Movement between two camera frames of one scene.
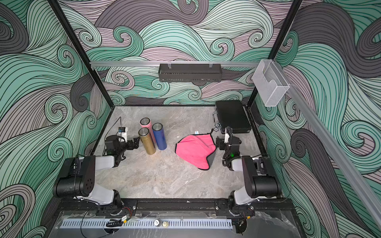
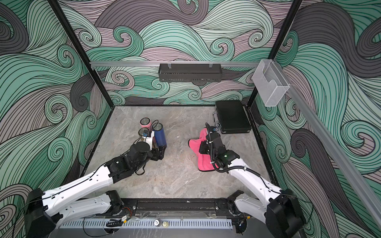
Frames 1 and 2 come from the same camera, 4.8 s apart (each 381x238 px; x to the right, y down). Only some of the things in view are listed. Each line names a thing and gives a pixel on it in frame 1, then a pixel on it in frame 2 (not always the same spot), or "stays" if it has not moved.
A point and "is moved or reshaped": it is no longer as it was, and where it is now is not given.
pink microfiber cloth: x=196 y=148 is moved or reshaped
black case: x=232 y=113 stays
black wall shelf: x=190 y=72 stays
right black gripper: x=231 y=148 → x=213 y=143
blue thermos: x=159 y=133 stays
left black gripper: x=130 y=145 → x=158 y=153
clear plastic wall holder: x=271 y=84 stays
